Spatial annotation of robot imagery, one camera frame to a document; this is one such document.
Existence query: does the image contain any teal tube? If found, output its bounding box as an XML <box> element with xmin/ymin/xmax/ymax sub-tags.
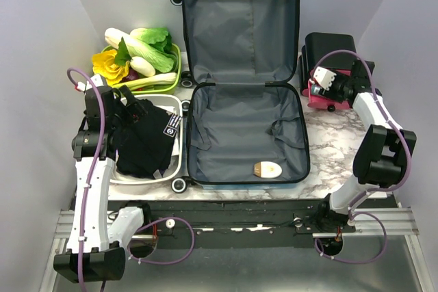
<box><xmin>310</xmin><ymin>85</ymin><xmax>324</xmax><ymax>96</ymax></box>

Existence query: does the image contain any black garment with label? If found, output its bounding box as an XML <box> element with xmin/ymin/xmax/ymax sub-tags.
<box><xmin>114</xmin><ymin>100</ymin><xmax>182</xmax><ymax>178</ymax></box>

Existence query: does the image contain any black bag with pink trim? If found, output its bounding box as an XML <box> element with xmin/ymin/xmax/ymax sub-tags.
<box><xmin>298</xmin><ymin>31</ymin><xmax>357</xmax><ymax>113</ymax></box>

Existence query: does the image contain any blue fish print suitcase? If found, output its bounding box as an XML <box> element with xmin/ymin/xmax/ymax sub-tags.
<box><xmin>181</xmin><ymin>0</ymin><xmax>311</xmax><ymax>189</ymax></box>

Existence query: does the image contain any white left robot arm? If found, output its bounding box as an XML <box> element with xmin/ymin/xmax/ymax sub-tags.
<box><xmin>53</xmin><ymin>86</ymin><xmax>152</xmax><ymax>284</ymax></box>

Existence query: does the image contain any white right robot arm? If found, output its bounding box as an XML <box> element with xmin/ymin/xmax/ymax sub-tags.
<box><xmin>312</xmin><ymin>59</ymin><xmax>417</xmax><ymax>232</ymax></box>

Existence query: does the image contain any purple onion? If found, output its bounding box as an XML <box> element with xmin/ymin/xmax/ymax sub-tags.
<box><xmin>123</xmin><ymin>68</ymin><xmax>140</xmax><ymax>82</ymax></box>

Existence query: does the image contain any green white leek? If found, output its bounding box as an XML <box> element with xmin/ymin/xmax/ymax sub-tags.
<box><xmin>118</xmin><ymin>72</ymin><xmax>177</xmax><ymax>90</ymax></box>

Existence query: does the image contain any white radish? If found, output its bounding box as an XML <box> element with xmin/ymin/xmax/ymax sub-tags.
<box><xmin>130</xmin><ymin>56</ymin><xmax>156</xmax><ymax>77</ymax></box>

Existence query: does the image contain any yellow flower cabbage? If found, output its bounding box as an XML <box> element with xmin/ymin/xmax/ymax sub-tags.
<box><xmin>92</xmin><ymin>49</ymin><xmax>129</xmax><ymax>85</ymax></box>

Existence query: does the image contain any white napa cabbage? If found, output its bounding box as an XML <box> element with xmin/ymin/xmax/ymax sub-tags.
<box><xmin>104</xmin><ymin>28</ymin><xmax>175</xmax><ymax>73</ymax></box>

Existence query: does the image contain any green leafy lettuce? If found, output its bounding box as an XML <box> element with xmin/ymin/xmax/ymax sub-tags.
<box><xmin>129</xmin><ymin>27</ymin><xmax>172</xmax><ymax>53</ymax></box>

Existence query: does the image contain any white rectangular tray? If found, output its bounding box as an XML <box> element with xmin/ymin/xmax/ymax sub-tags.
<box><xmin>110</xmin><ymin>94</ymin><xmax>184</xmax><ymax>186</ymax></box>

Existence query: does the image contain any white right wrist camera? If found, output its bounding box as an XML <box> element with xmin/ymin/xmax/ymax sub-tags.
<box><xmin>311</xmin><ymin>66</ymin><xmax>337</xmax><ymax>91</ymax></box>

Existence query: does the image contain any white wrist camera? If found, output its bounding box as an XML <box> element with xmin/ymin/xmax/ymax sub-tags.
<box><xmin>311</xmin><ymin>66</ymin><xmax>337</xmax><ymax>91</ymax></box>
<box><xmin>75</xmin><ymin>75</ymin><xmax>107</xmax><ymax>92</ymax></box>

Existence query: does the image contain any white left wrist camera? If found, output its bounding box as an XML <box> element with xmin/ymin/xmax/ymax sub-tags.
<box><xmin>75</xmin><ymin>75</ymin><xmax>107</xmax><ymax>92</ymax></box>

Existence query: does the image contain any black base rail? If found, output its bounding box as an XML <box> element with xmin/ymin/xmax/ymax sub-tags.
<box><xmin>70</xmin><ymin>198</ymin><xmax>359</xmax><ymax>250</ymax></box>

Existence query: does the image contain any aluminium frame rail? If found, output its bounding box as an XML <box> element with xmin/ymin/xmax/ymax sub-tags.
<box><xmin>39</xmin><ymin>207</ymin><xmax>435</xmax><ymax>291</ymax></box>

